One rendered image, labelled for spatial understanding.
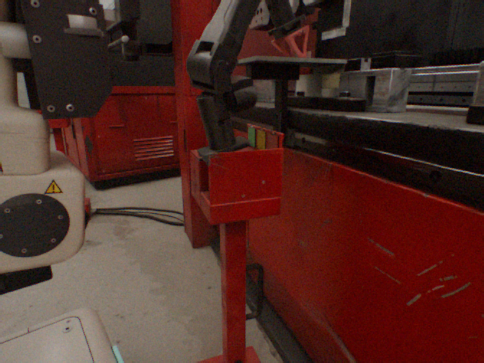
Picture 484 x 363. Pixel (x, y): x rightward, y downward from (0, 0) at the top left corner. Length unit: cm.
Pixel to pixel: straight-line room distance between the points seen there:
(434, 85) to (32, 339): 130
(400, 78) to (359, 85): 10
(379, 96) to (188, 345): 106
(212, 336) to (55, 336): 56
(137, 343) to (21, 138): 99
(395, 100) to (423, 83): 27
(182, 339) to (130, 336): 21
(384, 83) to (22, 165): 71
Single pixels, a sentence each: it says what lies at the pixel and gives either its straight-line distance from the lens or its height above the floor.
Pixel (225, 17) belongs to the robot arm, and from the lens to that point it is 60.
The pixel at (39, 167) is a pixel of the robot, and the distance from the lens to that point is 55.
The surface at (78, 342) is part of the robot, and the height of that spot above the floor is 28.
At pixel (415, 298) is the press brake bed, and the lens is 64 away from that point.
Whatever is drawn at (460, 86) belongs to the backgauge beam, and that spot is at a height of 93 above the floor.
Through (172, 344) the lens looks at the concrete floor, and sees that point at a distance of 133.
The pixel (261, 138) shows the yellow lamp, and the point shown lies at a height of 82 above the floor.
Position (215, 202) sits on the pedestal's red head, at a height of 71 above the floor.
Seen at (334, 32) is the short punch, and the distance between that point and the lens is 98.
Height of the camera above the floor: 93
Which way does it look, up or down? 17 degrees down
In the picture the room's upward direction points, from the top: straight up
